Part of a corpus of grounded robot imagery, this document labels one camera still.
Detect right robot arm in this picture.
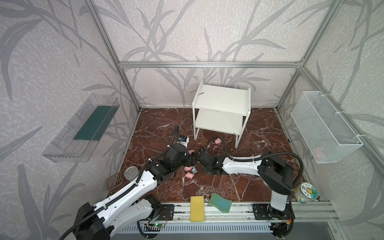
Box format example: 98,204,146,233
197,150,304,212

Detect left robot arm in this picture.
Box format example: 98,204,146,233
60,140,190,240

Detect white two-tier metal shelf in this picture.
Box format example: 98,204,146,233
192,83,251,149

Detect pink pig toy lower cluster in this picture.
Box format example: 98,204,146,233
185,173,194,179

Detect yellow sponge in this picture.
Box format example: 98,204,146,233
190,196,205,223

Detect green sponge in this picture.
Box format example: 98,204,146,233
208,193,232,214

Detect silver metal can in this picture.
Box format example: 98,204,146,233
124,166,140,182

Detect green tape roll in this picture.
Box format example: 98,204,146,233
293,183,318,204

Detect pink item in basket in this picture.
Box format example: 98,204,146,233
314,147,327,162

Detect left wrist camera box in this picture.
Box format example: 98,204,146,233
178,135,190,148

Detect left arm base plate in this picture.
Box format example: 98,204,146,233
145,204,175,221

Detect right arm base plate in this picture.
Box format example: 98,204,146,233
252,202,295,221

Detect clear plastic wall bin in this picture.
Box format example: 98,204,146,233
43,94,120,163

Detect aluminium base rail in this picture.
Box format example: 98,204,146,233
86,201,340,224

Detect white wire mesh basket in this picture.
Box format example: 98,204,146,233
291,91,364,164

